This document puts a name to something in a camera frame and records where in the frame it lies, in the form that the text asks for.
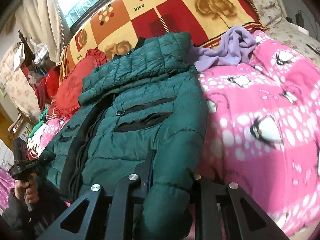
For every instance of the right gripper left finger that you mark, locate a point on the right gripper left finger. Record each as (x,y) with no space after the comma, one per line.
(105,213)

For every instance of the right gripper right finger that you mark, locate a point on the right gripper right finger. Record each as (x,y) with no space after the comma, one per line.
(228,212)

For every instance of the green quilted puffer jacket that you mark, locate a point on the green quilted puffer jacket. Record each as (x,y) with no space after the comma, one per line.
(148,101)

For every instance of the red clothes pile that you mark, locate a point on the red clothes pile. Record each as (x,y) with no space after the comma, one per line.
(47,88)

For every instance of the left hand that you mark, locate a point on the left hand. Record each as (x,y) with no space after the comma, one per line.
(26,190)

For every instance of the red heart ruffled pillow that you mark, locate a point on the red heart ruffled pillow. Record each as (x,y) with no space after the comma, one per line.
(70,89)

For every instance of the pink penguin blanket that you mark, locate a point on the pink penguin blanket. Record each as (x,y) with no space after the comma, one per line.
(263,131)

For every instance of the beige curtain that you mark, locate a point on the beige curtain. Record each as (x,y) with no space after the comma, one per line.
(44,22)

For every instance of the lavender fleece garment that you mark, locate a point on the lavender fleece garment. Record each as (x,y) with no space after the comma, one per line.
(235,47)

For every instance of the orange red rose blanket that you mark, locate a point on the orange red rose blanket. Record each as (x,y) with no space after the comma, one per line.
(115,27)

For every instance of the beige floral bedding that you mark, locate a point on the beige floral bedding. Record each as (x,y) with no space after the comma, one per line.
(272,14)

